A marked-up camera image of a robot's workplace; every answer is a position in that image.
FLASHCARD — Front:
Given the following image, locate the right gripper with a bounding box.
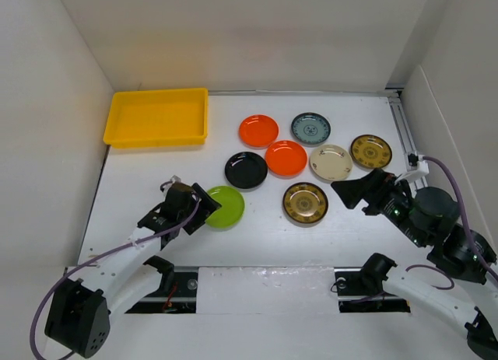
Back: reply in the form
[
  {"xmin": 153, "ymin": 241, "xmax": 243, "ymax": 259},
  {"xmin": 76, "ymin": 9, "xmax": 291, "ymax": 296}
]
[{"xmin": 330, "ymin": 165, "xmax": 428, "ymax": 246}]

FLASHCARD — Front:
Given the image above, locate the green plate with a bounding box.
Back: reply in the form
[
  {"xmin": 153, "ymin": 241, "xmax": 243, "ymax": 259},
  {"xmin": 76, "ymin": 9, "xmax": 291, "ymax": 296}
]
[{"xmin": 206, "ymin": 186, "xmax": 245, "ymax": 229}]

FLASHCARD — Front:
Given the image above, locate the black plate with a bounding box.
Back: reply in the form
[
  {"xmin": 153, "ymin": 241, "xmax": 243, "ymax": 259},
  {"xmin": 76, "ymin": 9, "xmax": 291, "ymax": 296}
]
[{"xmin": 224, "ymin": 152, "xmax": 268, "ymax": 190}]

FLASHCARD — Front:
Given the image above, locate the orange plate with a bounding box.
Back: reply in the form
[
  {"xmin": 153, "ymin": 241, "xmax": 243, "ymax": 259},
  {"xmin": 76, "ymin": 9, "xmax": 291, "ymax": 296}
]
[
  {"xmin": 265, "ymin": 140, "xmax": 307, "ymax": 177},
  {"xmin": 238, "ymin": 114, "xmax": 279, "ymax": 148}
]

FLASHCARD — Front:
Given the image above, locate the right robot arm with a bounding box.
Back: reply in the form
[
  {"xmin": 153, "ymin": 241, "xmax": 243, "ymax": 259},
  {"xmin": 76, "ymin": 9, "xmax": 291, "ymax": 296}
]
[{"xmin": 331, "ymin": 169, "xmax": 497, "ymax": 359}]

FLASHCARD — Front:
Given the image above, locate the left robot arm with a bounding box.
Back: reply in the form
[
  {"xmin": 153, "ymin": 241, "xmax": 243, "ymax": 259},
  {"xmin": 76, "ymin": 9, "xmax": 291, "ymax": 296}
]
[{"xmin": 44, "ymin": 180, "xmax": 222, "ymax": 358}]

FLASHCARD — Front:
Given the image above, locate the yellow plastic bin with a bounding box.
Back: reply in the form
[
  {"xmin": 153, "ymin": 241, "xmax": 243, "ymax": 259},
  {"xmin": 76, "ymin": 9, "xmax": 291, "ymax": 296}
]
[{"xmin": 103, "ymin": 88, "xmax": 209, "ymax": 149}]

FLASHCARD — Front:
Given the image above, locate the cream floral plate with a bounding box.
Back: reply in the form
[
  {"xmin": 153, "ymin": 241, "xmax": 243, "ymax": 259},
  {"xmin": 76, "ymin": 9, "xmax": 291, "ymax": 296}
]
[{"xmin": 309, "ymin": 145, "xmax": 352, "ymax": 181}]

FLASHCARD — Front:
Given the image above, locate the yellow brown plate right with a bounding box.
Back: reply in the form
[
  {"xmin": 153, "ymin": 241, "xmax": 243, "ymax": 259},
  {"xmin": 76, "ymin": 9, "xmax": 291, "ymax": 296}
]
[{"xmin": 349, "ymin": 135, "xmax": 393, "ymax": 169}]

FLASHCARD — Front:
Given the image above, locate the yellow brown plate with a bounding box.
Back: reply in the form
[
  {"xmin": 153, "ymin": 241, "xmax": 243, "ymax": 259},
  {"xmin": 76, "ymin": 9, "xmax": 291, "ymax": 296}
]
[
  {"xmin": 349, "ymin": 135, "xmax": 393, "ymax": 169},
  {"xmin": 282, "ymin": 182, "xmax": 329, "ymax": 225}
]

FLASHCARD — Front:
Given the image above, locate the yellow brown plate front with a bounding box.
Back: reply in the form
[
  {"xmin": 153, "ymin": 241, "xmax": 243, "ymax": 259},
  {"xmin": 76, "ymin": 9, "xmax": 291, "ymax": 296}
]
[{"xmin": 282, "ymin": 182, "xmax": 329, "ymax": 225}]

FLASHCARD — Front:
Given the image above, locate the blue patterned plate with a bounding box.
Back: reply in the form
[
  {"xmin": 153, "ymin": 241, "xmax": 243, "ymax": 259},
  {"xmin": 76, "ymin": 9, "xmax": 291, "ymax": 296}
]
[{"xmin": 291, "ymin": 113, "xmax": 331, "ymax": 145}]

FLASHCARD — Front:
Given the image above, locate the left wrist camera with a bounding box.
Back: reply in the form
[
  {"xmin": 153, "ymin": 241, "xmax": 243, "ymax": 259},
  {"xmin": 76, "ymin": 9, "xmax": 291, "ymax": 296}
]
[{"xmin": 160, "ymin": 176, "xmax": 197, "ymax": 219}]

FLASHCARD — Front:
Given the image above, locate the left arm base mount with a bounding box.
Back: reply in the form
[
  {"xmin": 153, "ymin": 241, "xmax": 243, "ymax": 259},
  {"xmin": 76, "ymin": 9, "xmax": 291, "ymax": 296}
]
[{"xmin": 127, "ymin": 267, "xmax": 199, "ymax": 314}]

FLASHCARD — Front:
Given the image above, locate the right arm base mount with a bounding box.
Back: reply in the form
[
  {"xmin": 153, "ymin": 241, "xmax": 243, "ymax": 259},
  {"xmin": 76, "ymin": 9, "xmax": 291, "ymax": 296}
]
[{"xmin": 330, "ymin": 267, "xmax": 411, "ymax": 313}]

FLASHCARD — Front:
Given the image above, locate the aluminium rail right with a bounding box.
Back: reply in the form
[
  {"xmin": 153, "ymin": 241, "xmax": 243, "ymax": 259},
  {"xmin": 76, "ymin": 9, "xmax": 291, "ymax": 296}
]
[{"xmin": 386, "ymin": 89, "xmax": 429, "ymax": 191}]

